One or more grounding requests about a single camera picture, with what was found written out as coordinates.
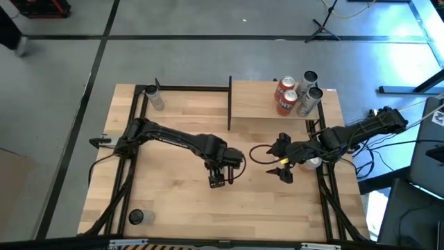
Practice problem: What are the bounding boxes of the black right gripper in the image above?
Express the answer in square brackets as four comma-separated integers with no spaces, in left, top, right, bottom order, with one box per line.
[265,133,318,184]

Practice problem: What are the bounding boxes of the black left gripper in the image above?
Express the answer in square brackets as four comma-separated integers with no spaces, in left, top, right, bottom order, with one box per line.
[207,148,244,189]

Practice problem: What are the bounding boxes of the red Fanta can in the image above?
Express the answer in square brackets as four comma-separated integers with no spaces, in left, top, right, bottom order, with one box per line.
[273,75,296,102]
[276,89,299,117]

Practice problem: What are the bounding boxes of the tall white beverage can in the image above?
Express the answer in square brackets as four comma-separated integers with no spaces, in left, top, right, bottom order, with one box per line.
[295,70,319,100]
[296,86,325,118]

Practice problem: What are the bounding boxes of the tall silver beverage can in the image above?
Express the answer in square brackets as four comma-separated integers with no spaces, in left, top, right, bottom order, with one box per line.
[144,84,166,112]

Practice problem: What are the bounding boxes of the wooden shelf with black legs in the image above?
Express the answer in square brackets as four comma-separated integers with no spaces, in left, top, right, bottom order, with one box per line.
[227,75,322,132]

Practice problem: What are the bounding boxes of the black desk foot bar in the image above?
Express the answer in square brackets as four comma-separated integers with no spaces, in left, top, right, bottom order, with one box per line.
[357,165,412,195]

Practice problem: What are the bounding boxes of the black stand foot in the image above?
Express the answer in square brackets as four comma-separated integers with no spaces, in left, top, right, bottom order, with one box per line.
[377,68,444,95]

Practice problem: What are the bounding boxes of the black tripod stand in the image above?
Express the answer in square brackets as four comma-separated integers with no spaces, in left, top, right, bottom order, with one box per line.
[304,0,341,44]

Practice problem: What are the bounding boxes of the dark grey board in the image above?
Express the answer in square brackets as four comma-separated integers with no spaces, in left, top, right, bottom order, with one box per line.
[376,177,444,250]

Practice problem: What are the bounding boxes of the grey laptop with sticker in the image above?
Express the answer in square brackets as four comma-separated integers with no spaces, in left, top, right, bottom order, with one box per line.
[407,96,444,199]

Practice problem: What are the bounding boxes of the black rig crossbar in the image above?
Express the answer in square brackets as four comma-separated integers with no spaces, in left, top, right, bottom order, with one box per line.
[0,234,444,250]

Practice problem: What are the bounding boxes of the black and red crate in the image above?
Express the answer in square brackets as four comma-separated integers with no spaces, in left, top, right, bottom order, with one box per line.
[8,0,72,19]

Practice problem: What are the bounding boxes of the person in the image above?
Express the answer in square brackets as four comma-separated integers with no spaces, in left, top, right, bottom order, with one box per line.
[0,6,28,58]

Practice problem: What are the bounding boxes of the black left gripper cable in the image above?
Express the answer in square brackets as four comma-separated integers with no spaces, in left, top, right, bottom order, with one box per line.
[234,154,248,182]

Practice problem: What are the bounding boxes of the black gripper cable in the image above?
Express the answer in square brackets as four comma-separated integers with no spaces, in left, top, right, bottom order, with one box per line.
[234,154,248,182]
[248,143,279,165]

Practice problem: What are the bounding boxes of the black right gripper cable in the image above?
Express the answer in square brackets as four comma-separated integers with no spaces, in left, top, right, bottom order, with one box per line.
[248,143,279,165]

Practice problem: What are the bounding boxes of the black cable bundle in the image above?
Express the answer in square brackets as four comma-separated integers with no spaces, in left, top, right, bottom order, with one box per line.
[345,138,395,180]

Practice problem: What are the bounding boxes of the black aluminium table frame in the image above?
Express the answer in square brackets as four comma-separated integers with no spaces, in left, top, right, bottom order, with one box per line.
[78,83,370,244]

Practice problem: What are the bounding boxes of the black metal bracket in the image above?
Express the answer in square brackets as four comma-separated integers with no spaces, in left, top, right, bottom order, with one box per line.
[88,134,117,149]

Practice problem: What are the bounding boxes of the yellow cable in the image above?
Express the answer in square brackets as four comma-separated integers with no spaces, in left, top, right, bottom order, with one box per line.
[321,0,377,20]

